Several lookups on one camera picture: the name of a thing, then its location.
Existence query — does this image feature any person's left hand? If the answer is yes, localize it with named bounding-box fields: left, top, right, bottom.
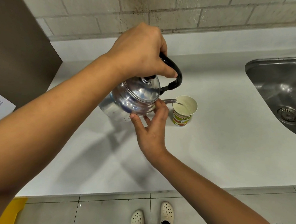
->
left=104, top=20, right=182, bottom=81

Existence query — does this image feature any person's right hand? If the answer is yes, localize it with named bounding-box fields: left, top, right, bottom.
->
left=127, top=97, right=171, bottom=160

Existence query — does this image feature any steel kettle with black handle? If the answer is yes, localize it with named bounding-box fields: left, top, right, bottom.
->
left=98, top=49, right=185, bottom=123

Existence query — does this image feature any person's left forearm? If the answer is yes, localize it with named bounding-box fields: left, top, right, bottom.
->
left=0, top=47, right=128, bottom=224

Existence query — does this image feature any person's right forearm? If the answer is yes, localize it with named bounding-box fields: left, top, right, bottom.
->
left=144, top=149, right=290, bottom=224

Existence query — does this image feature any patterned paper cup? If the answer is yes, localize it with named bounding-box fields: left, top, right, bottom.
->
left=171, top=95, right=198, bottom=128

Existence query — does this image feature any person's right white clog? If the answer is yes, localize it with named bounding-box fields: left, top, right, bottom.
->
left=159, top=201, right=175, bottom=224

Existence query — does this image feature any person's white clog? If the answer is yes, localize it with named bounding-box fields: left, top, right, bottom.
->
left=130, top=209, right=146, bottom=224
left=159, top=201, right=175, bottom=224

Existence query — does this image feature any person's left white clog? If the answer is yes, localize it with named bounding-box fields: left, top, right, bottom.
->
left=130, top=209, right=146, bottom=224

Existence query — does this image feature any stainless steel sink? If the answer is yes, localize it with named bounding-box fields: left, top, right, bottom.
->
left=241, top=52, right=296, bottom=140

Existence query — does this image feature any metal sink drain strainer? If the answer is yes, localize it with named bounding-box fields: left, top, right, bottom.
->
left=276, top=106, right=296, bottom=125

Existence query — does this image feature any brown cabinet side panel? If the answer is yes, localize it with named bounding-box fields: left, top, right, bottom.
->
left=0, top=0, right=67, bottom=114

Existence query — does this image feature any yellow plastic object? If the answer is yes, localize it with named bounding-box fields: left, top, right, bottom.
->
left=0, top=196, right=28, bottom=224

